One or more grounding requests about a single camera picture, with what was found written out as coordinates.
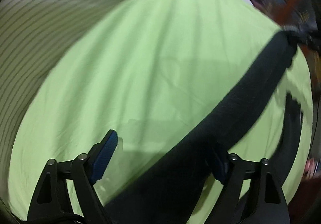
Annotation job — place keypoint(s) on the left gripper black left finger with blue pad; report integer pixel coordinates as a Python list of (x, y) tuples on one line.
[(51, 203)]

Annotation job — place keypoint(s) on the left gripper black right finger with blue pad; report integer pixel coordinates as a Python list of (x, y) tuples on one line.
[(251, 193)]

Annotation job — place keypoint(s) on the dark navy pants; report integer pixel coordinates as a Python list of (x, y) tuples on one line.
[(168, 192)]

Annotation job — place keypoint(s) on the person's right hand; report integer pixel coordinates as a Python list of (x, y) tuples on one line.
[(312, 169)]

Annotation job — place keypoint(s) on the light green bed sheet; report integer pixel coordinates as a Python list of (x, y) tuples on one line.
[(152, 70)]

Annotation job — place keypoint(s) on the green striped blanket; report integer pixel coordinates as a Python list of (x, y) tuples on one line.
[(34, 35)]

